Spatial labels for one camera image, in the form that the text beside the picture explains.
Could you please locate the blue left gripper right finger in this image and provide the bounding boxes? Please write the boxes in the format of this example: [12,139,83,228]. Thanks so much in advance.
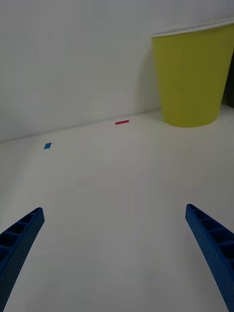
[185,203,234,312]

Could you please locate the dark green plastic waste bin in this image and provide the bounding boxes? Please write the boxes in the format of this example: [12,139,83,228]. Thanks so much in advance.
[221,48,234,108]

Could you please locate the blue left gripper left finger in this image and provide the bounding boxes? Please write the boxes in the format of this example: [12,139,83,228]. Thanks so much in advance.
[0,207,45,312]

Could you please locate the yellow-green plastic waste bin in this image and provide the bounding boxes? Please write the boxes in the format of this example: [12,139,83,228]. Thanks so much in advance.
[151,19,234,128]

